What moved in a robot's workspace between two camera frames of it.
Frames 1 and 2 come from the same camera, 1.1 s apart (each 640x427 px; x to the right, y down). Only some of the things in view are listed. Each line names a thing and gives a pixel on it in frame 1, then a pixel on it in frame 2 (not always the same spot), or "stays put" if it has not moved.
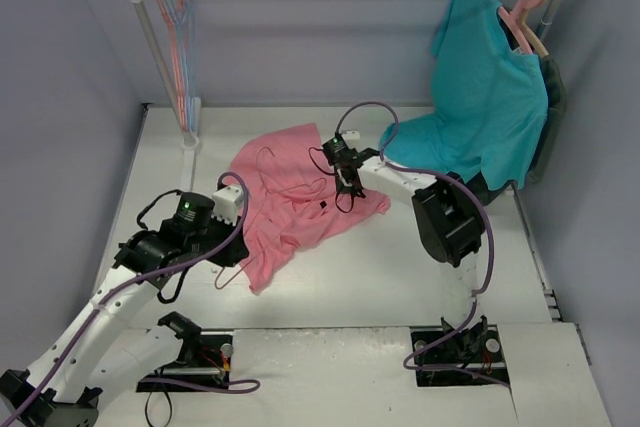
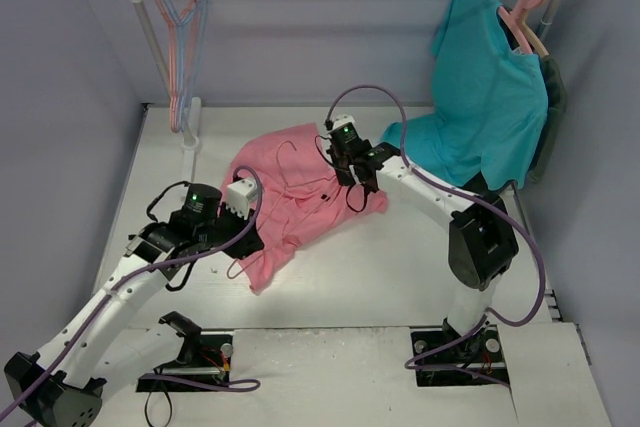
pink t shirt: [290, 196] stays put
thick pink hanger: [515, 17] stays put
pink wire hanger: [267, 188] → [327, 184]
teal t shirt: [489, 101] stays put
